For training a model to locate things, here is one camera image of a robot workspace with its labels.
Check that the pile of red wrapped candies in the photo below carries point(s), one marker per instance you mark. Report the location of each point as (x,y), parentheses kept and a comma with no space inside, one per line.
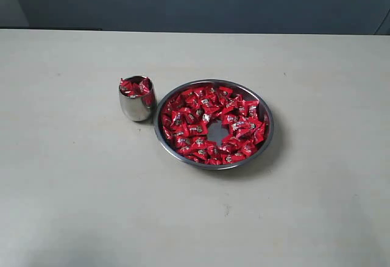
(186,120)

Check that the stainless steel bowl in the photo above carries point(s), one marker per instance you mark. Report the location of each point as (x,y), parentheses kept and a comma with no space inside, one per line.
(170,154)

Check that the stainless steel cup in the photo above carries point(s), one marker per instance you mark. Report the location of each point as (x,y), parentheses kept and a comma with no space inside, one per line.
(138,109)

